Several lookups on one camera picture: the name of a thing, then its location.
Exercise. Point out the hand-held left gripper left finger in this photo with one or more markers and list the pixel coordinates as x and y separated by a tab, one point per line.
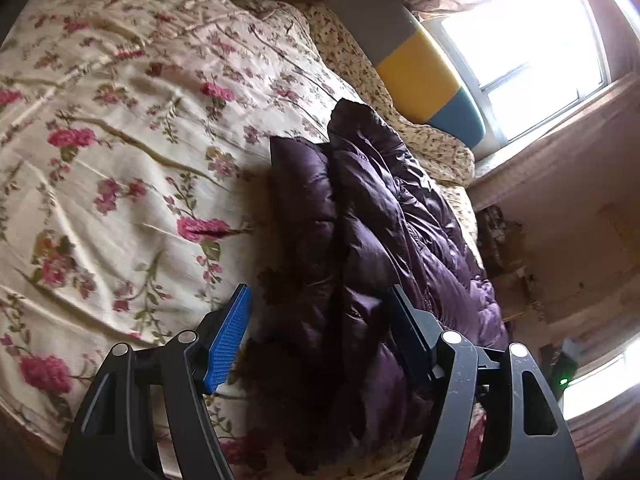
227	340

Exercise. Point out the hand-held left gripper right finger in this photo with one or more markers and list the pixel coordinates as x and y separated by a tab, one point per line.
412	337

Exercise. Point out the purple down jacket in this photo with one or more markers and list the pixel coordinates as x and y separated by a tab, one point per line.
360	240

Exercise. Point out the pink ruffled blanket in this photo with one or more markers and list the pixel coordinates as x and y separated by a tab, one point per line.
477	432

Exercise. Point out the cluttered side table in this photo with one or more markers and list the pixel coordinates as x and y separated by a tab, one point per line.
500	240

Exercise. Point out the black device with green light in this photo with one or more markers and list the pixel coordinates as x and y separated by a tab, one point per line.
562	367

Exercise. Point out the small side window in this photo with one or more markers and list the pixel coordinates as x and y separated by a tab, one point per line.
605	385

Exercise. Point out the bed with floral sheet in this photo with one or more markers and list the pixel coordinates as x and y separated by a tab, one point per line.
125	160

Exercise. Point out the grey yellow teal headboard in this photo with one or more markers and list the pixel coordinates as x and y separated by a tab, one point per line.
425	75

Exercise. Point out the small-floral pillow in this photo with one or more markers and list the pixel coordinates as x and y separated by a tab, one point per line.
360	75

